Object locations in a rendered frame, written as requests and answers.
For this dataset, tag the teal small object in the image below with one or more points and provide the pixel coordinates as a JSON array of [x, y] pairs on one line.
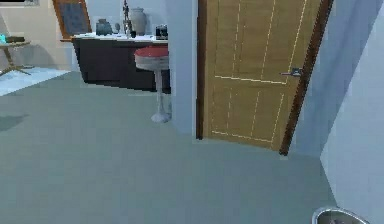
[[2, 38]]

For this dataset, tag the blue grey kettle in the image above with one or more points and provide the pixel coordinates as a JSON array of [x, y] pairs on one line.
[[103, 27]]

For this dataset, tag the dark kitchen counter white top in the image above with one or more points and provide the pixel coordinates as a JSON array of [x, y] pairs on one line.
[[110, 63]]

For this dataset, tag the dark slim statuette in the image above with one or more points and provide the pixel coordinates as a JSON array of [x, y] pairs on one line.
[[126, 16]]

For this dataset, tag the wood framed chalkboard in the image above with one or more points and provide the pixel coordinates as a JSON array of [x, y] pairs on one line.
[[71, 18]]

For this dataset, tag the brown wooden room door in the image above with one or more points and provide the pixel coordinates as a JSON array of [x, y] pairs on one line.
[[250, 66]]

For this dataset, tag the silver metal bin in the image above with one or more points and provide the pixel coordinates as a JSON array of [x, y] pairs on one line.
[[336, 216]]

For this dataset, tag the grey ceramic vase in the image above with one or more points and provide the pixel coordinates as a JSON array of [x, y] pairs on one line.
[[138, 20]]

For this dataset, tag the small grey cup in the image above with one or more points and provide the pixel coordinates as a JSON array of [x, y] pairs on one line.
[[117, 27]]

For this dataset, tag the wooden side table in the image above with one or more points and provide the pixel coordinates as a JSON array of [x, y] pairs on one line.
[[11, 56]]

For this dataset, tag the red seat white stool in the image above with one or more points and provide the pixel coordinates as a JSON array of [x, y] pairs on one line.
[[155, 60]]

